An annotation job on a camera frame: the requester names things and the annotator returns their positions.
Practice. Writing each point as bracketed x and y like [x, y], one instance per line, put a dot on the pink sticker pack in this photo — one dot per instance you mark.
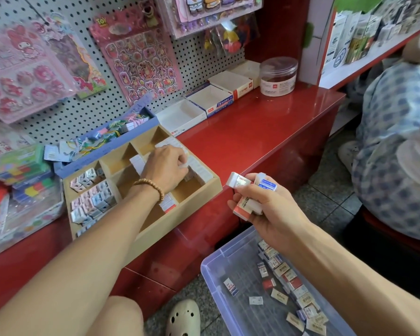
[24, 73]
[136, 59]

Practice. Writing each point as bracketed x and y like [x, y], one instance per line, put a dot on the wooden compartment tray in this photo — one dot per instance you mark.
[189, 206]

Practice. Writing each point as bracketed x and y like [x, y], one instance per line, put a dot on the white tray box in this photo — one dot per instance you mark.
[180, 116]
[234, 81]
[210, 101]

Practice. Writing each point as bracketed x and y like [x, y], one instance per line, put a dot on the round clear plastic jar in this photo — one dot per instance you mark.
[278, 77]

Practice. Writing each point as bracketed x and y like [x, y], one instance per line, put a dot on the person's left hand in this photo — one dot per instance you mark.
[164, 168]

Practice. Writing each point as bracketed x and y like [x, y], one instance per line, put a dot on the person's left forearm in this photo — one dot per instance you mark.
[63, 269]

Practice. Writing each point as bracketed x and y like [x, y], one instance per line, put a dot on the white pegboard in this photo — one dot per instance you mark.
[91, 108]

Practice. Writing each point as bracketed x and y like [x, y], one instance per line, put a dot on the red patterned sticker sheet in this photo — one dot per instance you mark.
[3, 140]

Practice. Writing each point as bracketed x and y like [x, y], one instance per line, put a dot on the person's left leg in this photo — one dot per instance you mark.
[119, 318]

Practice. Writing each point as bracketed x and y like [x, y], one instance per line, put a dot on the person's left cream clog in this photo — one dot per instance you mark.
[183, 318]

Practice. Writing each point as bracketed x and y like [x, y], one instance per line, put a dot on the handful of boxed erasers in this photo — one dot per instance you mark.
[248, 203]

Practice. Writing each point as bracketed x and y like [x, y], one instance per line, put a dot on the green edged sticker pack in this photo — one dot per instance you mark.
[80, 59]

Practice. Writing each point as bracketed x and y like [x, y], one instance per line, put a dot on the white side shelf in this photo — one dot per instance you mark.
[364, 52]

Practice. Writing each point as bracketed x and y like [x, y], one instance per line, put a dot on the person's right hand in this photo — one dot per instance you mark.
[280, 213]

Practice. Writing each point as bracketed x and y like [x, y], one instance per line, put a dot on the stack of colourful packs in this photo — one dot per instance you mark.
[24, 168]

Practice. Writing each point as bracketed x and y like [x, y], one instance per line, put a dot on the red display counter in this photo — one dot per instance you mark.
[280, 126]

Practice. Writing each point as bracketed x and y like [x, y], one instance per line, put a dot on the blue box of trinkets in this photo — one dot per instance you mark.
[105, 140]

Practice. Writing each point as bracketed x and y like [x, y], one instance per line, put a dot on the clear bag of colourful toys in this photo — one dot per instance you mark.
[231, 38]

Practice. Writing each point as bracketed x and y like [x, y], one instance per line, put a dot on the clear plastic storage bin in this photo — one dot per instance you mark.
[224, 290]

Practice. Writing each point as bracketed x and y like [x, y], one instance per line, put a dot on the black stool red cushion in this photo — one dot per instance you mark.
[399, 245]

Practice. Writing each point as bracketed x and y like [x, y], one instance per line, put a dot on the person's right forearm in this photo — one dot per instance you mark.
[364, 283]

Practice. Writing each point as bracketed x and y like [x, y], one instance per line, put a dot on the blue white eraser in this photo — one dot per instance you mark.
[229, 285]

